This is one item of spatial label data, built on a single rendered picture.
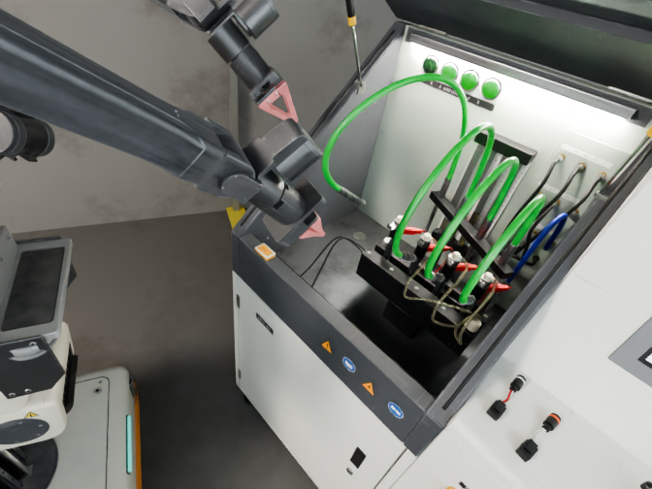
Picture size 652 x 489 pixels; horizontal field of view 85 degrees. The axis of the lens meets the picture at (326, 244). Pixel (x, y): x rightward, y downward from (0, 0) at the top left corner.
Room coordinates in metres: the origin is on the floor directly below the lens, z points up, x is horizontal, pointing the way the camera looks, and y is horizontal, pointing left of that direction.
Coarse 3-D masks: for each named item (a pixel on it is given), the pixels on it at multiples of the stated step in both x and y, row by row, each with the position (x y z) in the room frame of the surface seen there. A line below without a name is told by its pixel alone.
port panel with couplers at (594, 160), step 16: (560, 144) 0.84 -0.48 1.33; (576, 144) 0.82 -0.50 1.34; (592, 144) 0.80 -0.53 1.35; (560, 160) 0.80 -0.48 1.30; (576, 160) 0.81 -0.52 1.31; (592, 160) 0.79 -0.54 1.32; (608, 160) 0.78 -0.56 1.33; (544, 176) 0.83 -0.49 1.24; (560, 176) 0.81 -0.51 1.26; (576, 176) 0.80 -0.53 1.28; (592, 176) 0.78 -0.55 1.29; (608, 176) 0.76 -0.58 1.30; (528, 192) 0.84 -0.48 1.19; (544, 192) 0.82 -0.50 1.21; (576, 192) 0.78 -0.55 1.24; (592, 192) 0.77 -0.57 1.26; (560, 208) 0.79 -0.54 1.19; (544, 224) 0.79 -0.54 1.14; (544, 240) 0.78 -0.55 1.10; (560, 240) 0.76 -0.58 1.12; (544, 256) 0.77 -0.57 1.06
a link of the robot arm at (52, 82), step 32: (0, 32) 0.23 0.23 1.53; (32, 32) 0.26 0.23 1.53; (0, 64) 0.23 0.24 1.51; (32, 64) 0.24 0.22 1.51; (64, 64) 0.26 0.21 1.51; (96, 64) 0.29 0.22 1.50; (0, 96) 0.23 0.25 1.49; (32, 96) 0.24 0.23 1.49; (64, 96) 0.25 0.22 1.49; (96, 96) 0.27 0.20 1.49; (128, 96) 0.29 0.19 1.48; (64, 128) 0.26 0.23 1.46; (96, 128) 0.27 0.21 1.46; (128, 128) 0.28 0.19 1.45; (160, 128) 0.30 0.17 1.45; (192, 128) 0.33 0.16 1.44; (224, 128) 0.41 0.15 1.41; (160, 160) 0.31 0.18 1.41; (192, 160) 0.32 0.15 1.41; (224, 160) 0.34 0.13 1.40
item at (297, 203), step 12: (300, 180) 0.50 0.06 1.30; (288, 192) 0.44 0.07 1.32; (300, 192) 0.48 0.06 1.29; (312, 192) 0.47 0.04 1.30; (276, 204) 0.43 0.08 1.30; (288, 204) 0.43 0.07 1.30; (300, 204) 0.45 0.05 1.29; (312, 204) 0.45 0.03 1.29; (264, 216) 0.47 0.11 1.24; (276, 216) 0.42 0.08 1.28; (288, 216) 0.43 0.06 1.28; (300, 216) 0.44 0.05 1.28; (276, 228) 0.44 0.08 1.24; (288, 228) 0.43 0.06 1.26; (276, 240) 0.42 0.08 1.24
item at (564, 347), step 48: (624, 240) 0.53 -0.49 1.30; (576, 288) 0.51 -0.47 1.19; (624, 288) 0.48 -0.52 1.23; (528, 336) 0.49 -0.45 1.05; (576, 336) 0.46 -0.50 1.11; (624, 336) 0.44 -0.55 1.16; (576, 384) 0.41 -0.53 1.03; (624, 384) 0.39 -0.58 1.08; (624, 432) 0.35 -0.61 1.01; (432, 480) 0.28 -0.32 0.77; (480, 480) 0.25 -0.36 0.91
